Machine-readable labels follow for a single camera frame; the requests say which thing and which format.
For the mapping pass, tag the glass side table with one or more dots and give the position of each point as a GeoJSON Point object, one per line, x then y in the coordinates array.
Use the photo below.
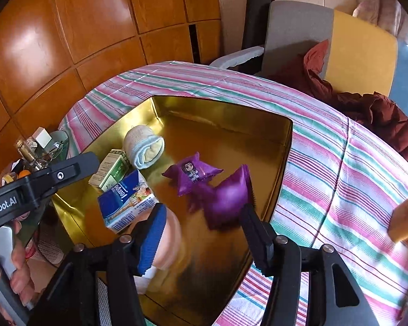
{"type": "Point", "coordinates": [59, 146]}

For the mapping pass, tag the peach silicone bottle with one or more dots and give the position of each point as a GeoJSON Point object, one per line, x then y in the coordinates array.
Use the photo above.
{"type": "Point", "coordinates": [171, 241]}

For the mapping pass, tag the striped tablecloth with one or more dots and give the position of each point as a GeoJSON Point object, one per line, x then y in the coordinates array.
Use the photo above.
{"type": "Point", "coordinates": [326, 163]}

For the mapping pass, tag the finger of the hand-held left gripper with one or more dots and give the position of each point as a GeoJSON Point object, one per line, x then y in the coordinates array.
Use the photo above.
{"type": "Point", "coordinates": [74, 169]}

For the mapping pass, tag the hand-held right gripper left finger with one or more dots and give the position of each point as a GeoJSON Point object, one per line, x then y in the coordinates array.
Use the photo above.
{"type": "Point", "coordinates": [153, 241]}

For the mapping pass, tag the white mesh wrap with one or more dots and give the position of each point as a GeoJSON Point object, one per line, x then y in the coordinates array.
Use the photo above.
{"type": "Point", "coordinates": [51, 249]}

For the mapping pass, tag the gold tin box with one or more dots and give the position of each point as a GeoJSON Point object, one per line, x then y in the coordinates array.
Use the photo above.
{"type": "Point", "coordinates": [224, 135]}

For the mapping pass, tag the small white cube box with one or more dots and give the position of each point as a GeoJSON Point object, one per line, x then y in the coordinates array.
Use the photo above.
{"type": "Point", "coordinates": [41, 137]}

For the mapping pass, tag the wooden wardrobe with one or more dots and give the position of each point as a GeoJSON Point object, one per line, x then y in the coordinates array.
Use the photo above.
{"type": "Point", "coordinates": [88, 23]}

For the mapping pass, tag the patterned pink curtain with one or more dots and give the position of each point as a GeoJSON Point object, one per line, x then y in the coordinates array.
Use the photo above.
{"type": "Point", "coordinates": [384, 10]}

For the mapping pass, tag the beige sock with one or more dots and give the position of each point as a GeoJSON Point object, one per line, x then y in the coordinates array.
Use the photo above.
{"type": "Point", "coordinates": [142, 149]}

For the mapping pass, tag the plain purple snack packet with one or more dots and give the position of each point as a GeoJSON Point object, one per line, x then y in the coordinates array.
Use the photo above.
{"type": "Point", "coordinates": [224, 197]}

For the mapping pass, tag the grey yellow blue armchair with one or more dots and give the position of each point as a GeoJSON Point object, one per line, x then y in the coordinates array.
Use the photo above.
{"type": "Point", "coordinates": [357, 47]}

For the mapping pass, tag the person's left hand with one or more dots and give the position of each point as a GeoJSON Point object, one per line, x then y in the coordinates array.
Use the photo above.
{"type": "Point", "coordinates": [22, 271]}

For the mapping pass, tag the small green box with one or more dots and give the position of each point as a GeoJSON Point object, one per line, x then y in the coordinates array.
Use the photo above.
{"type": "Point", "coordinates": [114, 171]}

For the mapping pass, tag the black rolled mat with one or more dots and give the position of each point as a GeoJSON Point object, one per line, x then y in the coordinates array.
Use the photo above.
{"type": "Point", "coordinates": [256, 17]}

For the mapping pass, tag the glass perfume bottle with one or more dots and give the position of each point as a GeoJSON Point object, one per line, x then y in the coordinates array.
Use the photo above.
{"type": "Point", "coordinates": [27, 152]}

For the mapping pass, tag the red-brown padded jacket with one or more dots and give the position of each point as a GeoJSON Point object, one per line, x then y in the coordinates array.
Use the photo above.
{"type": "Point", "coordinates": [377, 115]}

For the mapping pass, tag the large yellow sponge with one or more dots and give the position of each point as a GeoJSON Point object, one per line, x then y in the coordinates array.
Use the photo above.
{"type": "Point", "coordinates": [404, 220]}

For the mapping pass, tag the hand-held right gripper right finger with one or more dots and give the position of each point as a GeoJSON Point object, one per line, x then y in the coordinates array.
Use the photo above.
{"type": "Point", "coordinates": [255, 241]}

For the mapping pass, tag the blue tissue packet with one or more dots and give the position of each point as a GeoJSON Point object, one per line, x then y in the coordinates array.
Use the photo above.
{"type": "Point", "coordinates": [122, 203]}

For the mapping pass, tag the purple figure-print snack packet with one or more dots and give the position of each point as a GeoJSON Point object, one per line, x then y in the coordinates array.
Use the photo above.
{"type": "Point", "coordinates": [190, 173]}

